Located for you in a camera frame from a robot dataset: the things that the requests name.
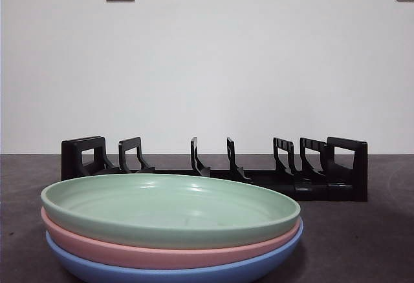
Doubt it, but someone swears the blue plate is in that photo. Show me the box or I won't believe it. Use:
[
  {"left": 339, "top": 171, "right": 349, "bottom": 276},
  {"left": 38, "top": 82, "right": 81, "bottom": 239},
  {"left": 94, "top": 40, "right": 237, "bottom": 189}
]
[{"left": 45, "top": 220, "right": 305, "bottom": 283}]

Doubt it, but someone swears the pink plate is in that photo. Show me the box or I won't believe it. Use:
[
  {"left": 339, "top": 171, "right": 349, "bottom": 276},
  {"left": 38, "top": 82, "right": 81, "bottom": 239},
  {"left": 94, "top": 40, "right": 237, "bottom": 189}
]
[{"left": 40, "top": 205, "right": 304, "bottom": 269}]

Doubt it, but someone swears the pale green plate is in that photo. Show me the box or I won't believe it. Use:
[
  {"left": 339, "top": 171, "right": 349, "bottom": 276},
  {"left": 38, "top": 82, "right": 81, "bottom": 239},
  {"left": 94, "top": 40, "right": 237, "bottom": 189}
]
[{"left": 40, "top": 173, "right": 302, "bottom": 250}]

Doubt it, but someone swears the black plate rack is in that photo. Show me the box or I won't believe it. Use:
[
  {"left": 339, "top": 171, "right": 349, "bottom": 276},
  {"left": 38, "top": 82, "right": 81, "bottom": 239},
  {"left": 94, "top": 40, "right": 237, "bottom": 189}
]
[{"left": 61, "top": 136, "right": 369, "bottom": 203}]

